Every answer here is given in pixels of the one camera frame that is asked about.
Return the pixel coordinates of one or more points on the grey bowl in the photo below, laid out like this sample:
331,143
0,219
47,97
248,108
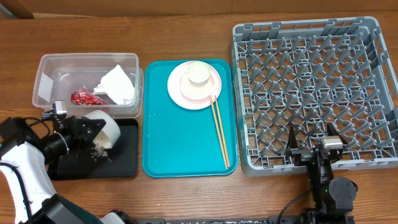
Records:
110,132

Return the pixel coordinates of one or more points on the black plastic tray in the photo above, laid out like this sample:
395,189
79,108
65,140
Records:
119,161

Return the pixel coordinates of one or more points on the white ceramic cup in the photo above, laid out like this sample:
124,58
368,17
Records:
198,73

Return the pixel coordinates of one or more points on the white paper napkin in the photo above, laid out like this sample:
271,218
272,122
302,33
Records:
117,85

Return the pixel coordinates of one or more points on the wooden chopstick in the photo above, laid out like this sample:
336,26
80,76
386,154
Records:
217,109
218,132

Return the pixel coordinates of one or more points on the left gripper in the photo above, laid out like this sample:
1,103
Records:
77,127

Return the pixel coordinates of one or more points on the small pink saucer plate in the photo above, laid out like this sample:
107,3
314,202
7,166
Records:
196,91

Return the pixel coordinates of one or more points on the teal plastic serving tray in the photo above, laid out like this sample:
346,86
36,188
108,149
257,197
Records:
177,142

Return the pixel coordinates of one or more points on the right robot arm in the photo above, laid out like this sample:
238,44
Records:
333,197

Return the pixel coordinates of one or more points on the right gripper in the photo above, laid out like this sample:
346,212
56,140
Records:
303,155

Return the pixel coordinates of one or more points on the white rice pile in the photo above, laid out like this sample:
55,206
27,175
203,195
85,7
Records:
100,152

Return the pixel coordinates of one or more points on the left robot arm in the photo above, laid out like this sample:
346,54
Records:
24,156

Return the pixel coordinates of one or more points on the grey plastic dish rack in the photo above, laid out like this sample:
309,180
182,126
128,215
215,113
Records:
304,75

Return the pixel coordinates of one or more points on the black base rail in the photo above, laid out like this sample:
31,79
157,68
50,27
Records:
268,220

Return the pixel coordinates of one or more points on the clear plastic waste bin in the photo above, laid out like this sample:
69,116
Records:
60,75

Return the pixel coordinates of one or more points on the red foil wrapper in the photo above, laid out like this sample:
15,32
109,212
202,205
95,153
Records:
83,97

